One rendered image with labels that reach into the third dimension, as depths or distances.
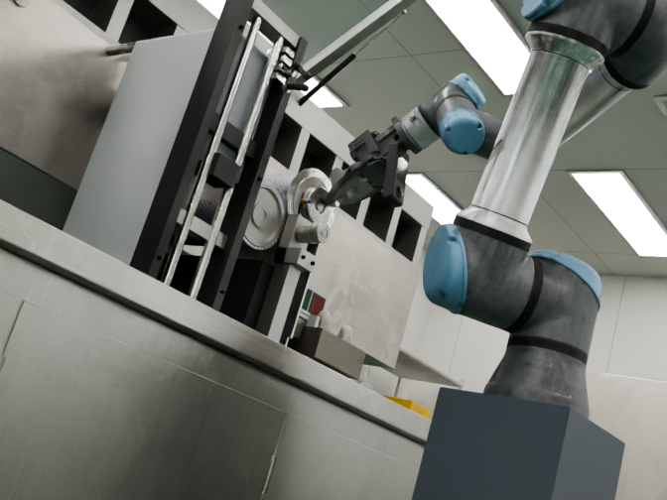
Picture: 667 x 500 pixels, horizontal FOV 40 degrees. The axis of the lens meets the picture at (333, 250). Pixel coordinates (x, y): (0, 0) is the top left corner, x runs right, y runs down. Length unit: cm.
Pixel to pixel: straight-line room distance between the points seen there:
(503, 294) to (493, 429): 19
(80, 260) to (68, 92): 80
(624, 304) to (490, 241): 525
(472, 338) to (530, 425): 564
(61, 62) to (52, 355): 85
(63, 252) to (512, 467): 62
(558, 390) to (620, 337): 513
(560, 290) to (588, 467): 25
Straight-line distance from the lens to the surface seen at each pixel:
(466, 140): 162
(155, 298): 116
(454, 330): 697
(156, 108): 168
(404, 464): 169
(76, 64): 187
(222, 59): 148
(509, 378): 130
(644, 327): 640
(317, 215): 180
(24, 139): 179
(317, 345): 181
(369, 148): 177
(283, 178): 182
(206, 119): 144
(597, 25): 133
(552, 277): 133
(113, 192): 165
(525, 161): 130
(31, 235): 105
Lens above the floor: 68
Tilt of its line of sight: 16 degrees up
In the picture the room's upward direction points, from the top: 17 degrees clockwise
